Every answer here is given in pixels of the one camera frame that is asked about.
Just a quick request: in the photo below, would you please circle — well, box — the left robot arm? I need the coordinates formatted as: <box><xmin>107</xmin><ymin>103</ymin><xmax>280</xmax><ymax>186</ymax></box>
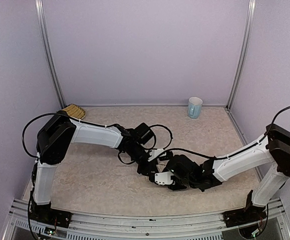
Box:
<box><xmin>32</xmin><ymin>111</ymin><xmax>163</xmax><ymax>206</ymax></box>

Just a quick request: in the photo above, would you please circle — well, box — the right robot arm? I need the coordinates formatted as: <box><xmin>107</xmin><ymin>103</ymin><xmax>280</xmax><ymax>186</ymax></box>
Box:
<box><xmin>165</xmin><ymin>124</ymin><xmax>290</xmax><ymax>208</ymax></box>

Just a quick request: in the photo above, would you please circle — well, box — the light blue mug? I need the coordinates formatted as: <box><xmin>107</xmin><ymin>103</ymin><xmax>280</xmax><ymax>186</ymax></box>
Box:
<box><xmin>187</xmin><ymin>97</ymin><xmax>203</xmax><ymax>119</ymax></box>

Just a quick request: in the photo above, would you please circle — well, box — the yellow woven basket tray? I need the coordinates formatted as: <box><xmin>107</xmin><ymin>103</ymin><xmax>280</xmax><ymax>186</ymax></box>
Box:
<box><xmin>62</xmin><ymin>104</ymin><xmax>86</xmax><ymax>120</ymax></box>

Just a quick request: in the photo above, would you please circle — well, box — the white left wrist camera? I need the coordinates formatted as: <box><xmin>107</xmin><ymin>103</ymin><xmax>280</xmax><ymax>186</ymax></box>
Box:
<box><xmin>148</xmin><ymin>148</ymin><xmax>166</xmax><ymax>162</ymax></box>

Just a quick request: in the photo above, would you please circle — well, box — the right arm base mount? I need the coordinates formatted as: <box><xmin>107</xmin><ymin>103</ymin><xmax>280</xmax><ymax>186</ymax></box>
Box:
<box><xmin>223</xmin><ymin>190</ymin><xmax>268</xmax><ymax>228</ymax></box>

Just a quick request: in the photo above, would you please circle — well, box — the aluminium front rail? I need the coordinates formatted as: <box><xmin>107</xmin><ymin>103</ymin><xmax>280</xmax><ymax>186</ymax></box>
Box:
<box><xmin>0</xmin><ymin>199</ymin><xmax>290</xmax><ymax>240</ymax></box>

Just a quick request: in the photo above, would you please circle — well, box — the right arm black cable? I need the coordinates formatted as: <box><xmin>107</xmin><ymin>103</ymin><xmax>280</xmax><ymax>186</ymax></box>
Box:
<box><xmin>159</xmin><ymin>105</ymin><xmax>290</xmax><ymax>161</ymax></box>

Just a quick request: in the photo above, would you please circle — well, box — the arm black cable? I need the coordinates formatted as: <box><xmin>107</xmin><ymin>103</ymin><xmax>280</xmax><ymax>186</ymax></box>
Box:
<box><xmin>21</xmin><ymin>112</ymin><xmax>65</xmax><ymax>159</ymax></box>
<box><xmin>159</xmin><ymin>105</ymin><xmax>290</xmax><ymax>161</ymax></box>

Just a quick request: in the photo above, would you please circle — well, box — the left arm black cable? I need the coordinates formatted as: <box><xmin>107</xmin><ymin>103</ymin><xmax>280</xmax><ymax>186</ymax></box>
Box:
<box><xmin>21</xmin><ymin>112</ymin><xmax>65</xmax><ymax>159</ymax></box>

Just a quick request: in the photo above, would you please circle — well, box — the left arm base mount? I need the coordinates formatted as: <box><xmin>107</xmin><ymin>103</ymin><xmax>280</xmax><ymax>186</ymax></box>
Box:
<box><xmin>29</xmin><ymin>201</ymin><xmax>72</xmax><ymax>229</ymax></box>

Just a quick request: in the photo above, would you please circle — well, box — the right aluminium corner post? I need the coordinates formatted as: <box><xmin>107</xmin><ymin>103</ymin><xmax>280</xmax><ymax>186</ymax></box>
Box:
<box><xmin>226</xmin><ymin>0</ymin><xmax>257</xmax><ymax>111</ymax></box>

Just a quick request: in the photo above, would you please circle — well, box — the aluminium corner post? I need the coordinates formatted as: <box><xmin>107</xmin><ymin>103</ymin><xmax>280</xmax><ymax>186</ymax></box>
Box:
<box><xmin>226</xmin><ymin>0</ymin><xmax>257</xmax><ymax>111</ymax></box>
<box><xmin>35</xmin><ymin>0</ymin><xmax>66</xmax><ymax>108</ymax></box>

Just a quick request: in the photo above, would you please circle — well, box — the left aluminium corner post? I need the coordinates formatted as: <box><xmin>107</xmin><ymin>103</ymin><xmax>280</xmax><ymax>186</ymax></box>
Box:
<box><xmin>35</xmin><ymin>0</ymin><xmax>66</xmax><ymax>108</ymax></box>

